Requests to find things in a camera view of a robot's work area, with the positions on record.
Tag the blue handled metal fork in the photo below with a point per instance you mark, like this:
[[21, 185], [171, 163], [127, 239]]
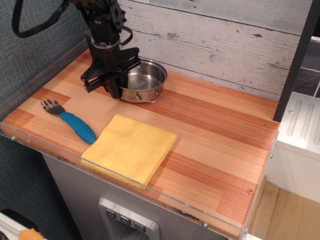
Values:
[[82, 129]]

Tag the white toy sink unit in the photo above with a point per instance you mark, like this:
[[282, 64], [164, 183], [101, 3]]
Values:
[[294, 162]]

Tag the clear acrylic edge guard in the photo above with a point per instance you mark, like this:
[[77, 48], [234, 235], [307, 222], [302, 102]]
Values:
[[211, 173]]

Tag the grey toy fridge cabinet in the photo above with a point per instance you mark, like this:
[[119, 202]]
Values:
[[81, 191]]

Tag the black and orange object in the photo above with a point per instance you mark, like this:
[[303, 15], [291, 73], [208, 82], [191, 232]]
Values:
[[14, 226]]

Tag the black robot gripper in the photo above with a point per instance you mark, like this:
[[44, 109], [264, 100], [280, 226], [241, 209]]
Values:
[[109, 68]]

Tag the stainless steel pot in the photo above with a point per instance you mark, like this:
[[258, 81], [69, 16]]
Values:
[[145, 83]]

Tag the yellow folded cloth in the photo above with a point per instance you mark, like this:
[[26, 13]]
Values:
[[129, 151]]

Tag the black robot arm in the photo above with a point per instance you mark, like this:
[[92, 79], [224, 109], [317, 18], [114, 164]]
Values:
[[105, 36]]

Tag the silver ice dispenser panel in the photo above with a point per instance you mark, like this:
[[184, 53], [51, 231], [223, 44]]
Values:
[[122, 223]]

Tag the dark right shelf post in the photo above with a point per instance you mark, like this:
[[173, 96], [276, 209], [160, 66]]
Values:
[[305, 38]]

